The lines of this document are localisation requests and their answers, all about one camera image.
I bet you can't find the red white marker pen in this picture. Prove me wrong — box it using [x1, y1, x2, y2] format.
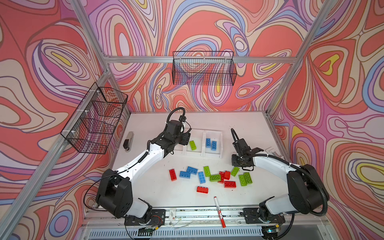
[214, 197, 226, 229]

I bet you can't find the black wire basket back wall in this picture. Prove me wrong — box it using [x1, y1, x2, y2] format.
[172, 51, 238, 86]

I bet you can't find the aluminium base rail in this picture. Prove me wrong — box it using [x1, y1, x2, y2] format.
[75, 206, 338, 240]

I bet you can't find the red lego square centre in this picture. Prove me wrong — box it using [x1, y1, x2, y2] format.
[224, 171, 231, 180]

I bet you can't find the red lego front lone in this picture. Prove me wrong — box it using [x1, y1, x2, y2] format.
[197, 186, 209, 194]

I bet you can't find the small green lego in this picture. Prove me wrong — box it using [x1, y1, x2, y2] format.
[231, 167, 240, 177]

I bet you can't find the red lego centre cluster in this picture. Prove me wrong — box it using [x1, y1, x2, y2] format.
[218, 172, 225, 184]

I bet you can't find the white three-compartment tray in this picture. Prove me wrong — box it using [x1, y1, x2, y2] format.
[174, 129, 224, 159]

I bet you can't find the red lego lower right flat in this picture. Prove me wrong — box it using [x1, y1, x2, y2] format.
[224, 181, 237, 189]

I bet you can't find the black wire basket wall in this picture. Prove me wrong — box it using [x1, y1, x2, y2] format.
[172, 51, 238, 86]
[61, 83, 128, 155]

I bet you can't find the black wire basket left wall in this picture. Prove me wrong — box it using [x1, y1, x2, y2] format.
[61, 83, 128, 155]

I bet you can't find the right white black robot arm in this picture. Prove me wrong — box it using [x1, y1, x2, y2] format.
[232, 137, 330, 223]

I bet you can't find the green lego pair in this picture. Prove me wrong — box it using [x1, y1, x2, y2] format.
[244, 172, 253, 185]
[239, 175, 247, 187]

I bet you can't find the green lego right pair left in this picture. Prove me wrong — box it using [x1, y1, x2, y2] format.
[239, 175, 247, 187]

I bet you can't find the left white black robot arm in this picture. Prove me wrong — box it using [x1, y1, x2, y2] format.
[96, 116, 192, 223]

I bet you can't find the blue lego left pile top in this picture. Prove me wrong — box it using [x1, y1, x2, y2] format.
[187, 166, 198, 175]

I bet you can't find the blue lego left pile bottom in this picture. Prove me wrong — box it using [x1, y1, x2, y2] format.
[179, 171, 191, 179]

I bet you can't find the red lego beside blue pile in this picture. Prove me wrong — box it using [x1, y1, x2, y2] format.
[169, 169, 177, 182]

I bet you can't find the black grey stapler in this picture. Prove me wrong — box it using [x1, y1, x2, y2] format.
[123, 131, 134, 152]

